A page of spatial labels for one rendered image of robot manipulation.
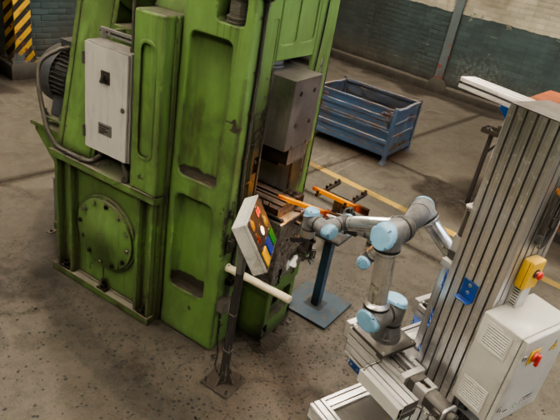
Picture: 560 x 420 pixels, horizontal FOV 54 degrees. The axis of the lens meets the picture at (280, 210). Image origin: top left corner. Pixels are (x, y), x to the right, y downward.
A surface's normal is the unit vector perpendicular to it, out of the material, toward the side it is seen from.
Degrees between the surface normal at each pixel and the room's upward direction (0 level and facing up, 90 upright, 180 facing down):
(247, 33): 89
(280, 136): 90
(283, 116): 90
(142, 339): 0
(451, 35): 90
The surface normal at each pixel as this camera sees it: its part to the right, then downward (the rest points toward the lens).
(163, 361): 0.16, -0.87
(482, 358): -0.83, 0.14
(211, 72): -0.53, 0.31
